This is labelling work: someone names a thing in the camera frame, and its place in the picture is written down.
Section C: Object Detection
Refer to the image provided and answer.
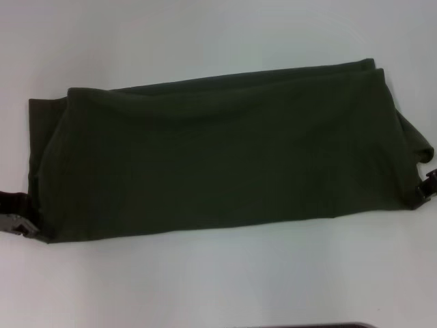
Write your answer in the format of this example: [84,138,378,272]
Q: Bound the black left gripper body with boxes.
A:
[0,213,40,239]

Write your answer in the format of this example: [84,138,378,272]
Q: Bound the dark green FREE t-shirt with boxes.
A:
[27,57,436,245]

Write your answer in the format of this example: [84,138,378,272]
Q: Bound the dark flat device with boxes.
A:
[300,321,373,328]

